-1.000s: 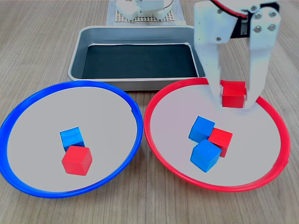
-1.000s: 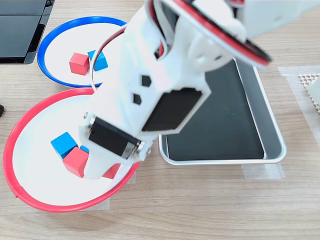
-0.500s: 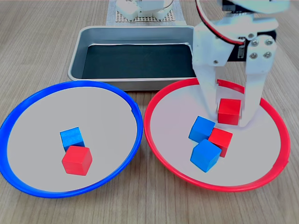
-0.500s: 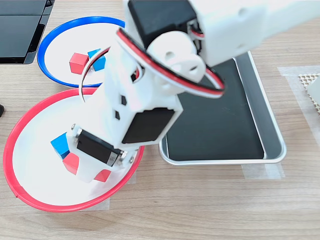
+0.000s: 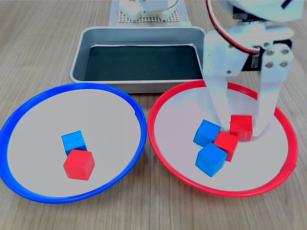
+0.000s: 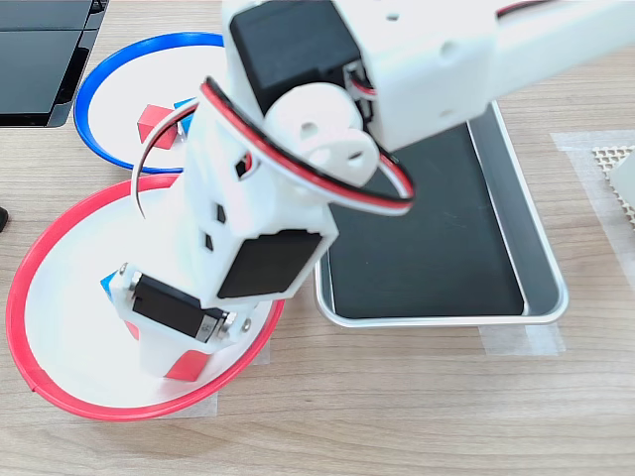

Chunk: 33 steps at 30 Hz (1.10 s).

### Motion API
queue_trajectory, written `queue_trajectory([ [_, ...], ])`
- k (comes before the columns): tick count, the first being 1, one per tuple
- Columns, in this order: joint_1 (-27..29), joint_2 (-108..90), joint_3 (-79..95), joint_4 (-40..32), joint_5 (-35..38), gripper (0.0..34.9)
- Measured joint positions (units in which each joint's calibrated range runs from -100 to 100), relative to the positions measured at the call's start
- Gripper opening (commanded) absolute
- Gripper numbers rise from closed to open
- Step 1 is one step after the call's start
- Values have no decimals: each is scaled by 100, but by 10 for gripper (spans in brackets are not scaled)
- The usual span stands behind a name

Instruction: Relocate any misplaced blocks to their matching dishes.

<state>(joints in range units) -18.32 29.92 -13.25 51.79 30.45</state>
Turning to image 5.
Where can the steel tray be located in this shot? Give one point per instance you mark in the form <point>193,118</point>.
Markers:
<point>81,55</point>

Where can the black tray mat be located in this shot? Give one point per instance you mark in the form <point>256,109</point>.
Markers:
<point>144,62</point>

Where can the red cube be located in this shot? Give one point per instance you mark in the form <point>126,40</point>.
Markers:
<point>226,143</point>
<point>79,165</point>
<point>241,127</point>

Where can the red-rimmed white plate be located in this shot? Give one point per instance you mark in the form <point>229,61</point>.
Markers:
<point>180,115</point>

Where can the blue cube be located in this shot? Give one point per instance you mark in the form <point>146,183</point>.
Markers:
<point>206,133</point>
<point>211,160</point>
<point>73,141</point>

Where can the blue-rimmed white plate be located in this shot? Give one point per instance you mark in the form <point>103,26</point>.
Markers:
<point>36,155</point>

